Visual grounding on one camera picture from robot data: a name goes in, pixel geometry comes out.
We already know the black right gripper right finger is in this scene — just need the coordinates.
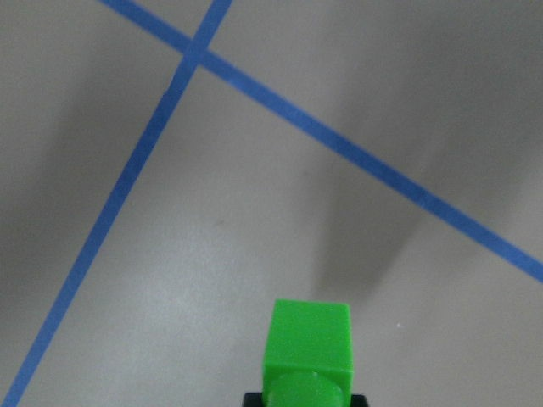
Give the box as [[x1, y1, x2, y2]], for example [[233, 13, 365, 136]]
[[350, 394, 368, 407]]

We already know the green block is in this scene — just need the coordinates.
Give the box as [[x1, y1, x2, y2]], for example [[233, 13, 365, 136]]
[[262, 299, 355, 406]]

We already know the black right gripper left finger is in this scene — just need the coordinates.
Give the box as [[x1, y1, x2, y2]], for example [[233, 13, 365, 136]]
[[243, 393, 264, 407]]

